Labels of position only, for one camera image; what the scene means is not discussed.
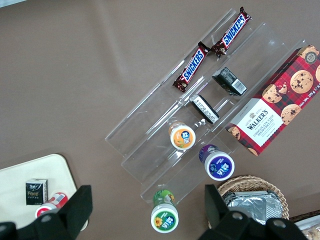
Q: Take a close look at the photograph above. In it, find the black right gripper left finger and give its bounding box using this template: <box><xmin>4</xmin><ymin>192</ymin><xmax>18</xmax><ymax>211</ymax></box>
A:
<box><xmin>0</xmin><ymin>184</ymin><xmax>94</xmax><ymax>240</ymax></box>

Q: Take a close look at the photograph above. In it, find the beige plastic tray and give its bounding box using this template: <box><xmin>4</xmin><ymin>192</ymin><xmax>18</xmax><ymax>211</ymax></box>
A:
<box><xmin>0</xmin><ymin>153</ymin><xmax>79</xmax><ymax>231</ymax></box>

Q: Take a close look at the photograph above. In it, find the green lid yogurt cup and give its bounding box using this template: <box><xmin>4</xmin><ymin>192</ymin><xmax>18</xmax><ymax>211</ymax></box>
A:
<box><xmin>150</xmin><ymin>188</ymin><xmax>180</xmax><ymax>234</ymax></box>

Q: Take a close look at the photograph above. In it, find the clear acrylic stepped rack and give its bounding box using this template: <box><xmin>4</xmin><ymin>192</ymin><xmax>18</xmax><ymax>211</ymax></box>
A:
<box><xmin>104</xmin><ymin>94</ymin><xmax>242</xmax><ymax>205</ymax></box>
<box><xmin>158</xmin><ymin>7</ymin><xmax>312</xmax><ymax>133</ymax></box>

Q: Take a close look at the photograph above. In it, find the black tissue pack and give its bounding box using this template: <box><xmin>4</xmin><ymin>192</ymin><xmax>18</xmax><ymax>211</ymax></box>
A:
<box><xmin>189</xmin><ymin>94</ymin><xmax>221</xmax><ymax>125</ymax></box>
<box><xmin>211</xmin><ymin>66</ymin><xmax>248</xmax><ymax>97</ymax></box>
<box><xmin>25</xmin><ymin>178</ymin><xmax>49</xmax><ymax>207</ymax></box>

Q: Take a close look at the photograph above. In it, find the light wicker basket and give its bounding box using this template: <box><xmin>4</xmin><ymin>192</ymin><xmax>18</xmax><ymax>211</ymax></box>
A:
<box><xmin>215</xmin><ymin>174</ymin><xmax>290</xmax><ymax>224</ymax></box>

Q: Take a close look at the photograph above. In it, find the Snickers chocolate bar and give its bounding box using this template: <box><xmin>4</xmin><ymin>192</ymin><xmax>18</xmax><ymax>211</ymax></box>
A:
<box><xmin>173</xmin><ymin>41</ymin><xmax>211</xmax><ymax>94</ymax></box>
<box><xmin>210</xmin><ymin>6</ymin><xmax>252</xmax><ymax>59</ymax></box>

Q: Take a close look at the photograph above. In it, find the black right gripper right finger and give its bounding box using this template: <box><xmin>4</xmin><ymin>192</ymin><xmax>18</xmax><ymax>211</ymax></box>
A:
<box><xmin>196</xmin><ymin>184</ymin><xmax>309</xmax><ymax>240</ymax></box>

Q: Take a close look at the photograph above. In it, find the purple lid yogurt cup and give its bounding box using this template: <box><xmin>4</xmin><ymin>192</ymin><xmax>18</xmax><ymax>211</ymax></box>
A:
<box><xmin>198</xmin><ymin>144</ymin><xmax>236</xmax><ymax>182</ymax></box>

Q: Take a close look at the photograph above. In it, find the aluminium foil container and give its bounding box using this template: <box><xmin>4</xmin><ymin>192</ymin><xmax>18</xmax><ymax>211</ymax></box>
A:
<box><xmin>221</xmin><ymin>190</ymin><xmax>276</xmax><ymax>224</ymax></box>

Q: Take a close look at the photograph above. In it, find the clear cookie bag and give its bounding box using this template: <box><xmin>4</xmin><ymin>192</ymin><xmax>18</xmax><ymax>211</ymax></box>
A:
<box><xmin>301</xmin><ymin>223</ymin><xmax>320</xmax><ymax>240</ymax></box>

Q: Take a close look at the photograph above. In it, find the white snack bin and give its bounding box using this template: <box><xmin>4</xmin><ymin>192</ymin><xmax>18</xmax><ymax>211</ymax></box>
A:
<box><xmin>288</xmin><ymin>214</ymin><xmax>320</xmax><ymax>240</ymax></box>

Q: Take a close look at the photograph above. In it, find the red Walkers shortbread box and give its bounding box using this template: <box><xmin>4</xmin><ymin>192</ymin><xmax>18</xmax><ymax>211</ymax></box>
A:
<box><xmin>224</xmin><ymin>44</ymin><xmax>320</xmax><ymax>157</ymax></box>

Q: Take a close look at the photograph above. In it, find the red lid yogurt cup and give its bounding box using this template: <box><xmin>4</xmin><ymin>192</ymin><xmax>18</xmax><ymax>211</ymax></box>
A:
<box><xmin>34</xmin><ymin>191</ymin><xmax>70</xmax><ymax>221</ymax></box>

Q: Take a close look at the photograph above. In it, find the orange lid yogurt cup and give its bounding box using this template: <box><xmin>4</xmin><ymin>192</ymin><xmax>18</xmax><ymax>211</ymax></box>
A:
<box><xmin>167</xmin><ymin>121</ymin><xmax>197</xmax><ymax>151</ymax></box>

